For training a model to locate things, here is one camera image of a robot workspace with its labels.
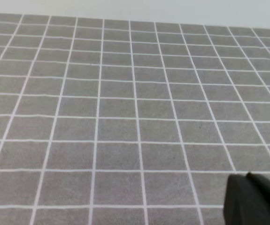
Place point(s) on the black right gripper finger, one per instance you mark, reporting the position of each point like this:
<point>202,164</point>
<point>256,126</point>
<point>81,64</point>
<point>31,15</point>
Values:
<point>247,200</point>

